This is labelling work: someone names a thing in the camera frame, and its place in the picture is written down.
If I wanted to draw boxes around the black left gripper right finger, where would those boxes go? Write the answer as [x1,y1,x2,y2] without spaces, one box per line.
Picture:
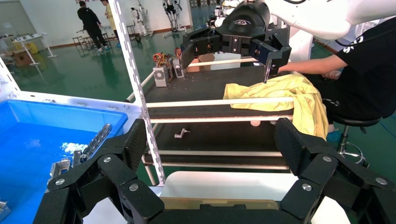
[274,117,396,224]

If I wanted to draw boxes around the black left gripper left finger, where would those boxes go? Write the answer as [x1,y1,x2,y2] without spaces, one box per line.
[32,118,165,224]

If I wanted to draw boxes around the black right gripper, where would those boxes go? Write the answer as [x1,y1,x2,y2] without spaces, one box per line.
[180,0,292,84]

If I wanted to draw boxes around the seated person bare forearm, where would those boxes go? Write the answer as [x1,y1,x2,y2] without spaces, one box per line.
[277,54,349,75]

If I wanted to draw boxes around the seated person bare hand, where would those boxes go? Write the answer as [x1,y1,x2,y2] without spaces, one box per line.
[321,70,341,81]

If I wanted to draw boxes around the blue shoe cover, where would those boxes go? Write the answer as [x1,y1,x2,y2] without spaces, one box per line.
[326,130,343,144]

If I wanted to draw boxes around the brown cardboard box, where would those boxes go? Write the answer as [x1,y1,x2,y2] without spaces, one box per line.
[12,49,34,67]
[186,53,216,73]

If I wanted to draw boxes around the long toothed metal strip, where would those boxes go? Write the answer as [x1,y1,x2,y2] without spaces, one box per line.
[81,123,112,161]

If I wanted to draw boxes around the yellow cloth garment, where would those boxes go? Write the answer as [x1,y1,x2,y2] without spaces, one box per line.
[223,72,330,140]

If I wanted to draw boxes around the grey power supply box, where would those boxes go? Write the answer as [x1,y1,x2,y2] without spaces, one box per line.
[172,57,186,79]
[153,66,170,88]

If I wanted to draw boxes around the black round stool chrome base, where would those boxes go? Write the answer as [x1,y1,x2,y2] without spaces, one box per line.
[327,113,382,168]

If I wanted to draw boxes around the blue plastic bin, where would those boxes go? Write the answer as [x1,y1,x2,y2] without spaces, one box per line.
[0,99,129,224]

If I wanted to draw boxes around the white humanoid robot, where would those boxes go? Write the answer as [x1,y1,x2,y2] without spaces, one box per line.
[162,0,187,34]
[130,6,150,37]

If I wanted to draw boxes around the white metal shelf rack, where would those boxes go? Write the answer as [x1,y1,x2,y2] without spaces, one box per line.
[0,0,166,187]

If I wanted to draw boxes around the seated person black shirt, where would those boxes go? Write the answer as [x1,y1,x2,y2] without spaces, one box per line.
[304,17,396,143]

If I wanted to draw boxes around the standing person yellow top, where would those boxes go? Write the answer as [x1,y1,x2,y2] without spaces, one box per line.
[100,0,122,48]

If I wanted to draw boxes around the standing person black clothes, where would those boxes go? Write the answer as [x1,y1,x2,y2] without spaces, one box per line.
[77,0,109,52]

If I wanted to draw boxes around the white workbench with items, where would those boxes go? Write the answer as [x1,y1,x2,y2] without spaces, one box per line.
[0,32,58,67]

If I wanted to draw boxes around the silver metal bracket part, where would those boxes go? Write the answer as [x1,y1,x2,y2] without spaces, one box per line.
[47,158,72,183]
[71,149,82,168]
[0,200,12,222]

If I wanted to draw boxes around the pipe frame cart black shelves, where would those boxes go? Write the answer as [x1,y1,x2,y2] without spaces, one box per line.
[125,56,310,187]

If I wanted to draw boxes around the small metal handle piece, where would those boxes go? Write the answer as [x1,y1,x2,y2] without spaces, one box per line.
[174,128,191,139]

